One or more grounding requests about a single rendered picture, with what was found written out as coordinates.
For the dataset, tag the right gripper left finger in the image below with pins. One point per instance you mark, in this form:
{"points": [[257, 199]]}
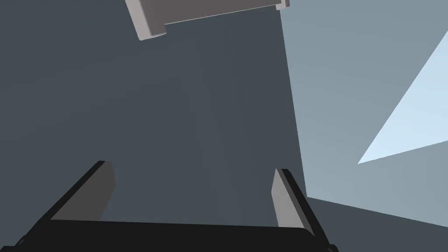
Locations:
{"points": [[85, 196]]}

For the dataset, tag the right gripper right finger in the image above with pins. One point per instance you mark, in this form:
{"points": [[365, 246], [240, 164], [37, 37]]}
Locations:
{"points": [[290, 203]]}

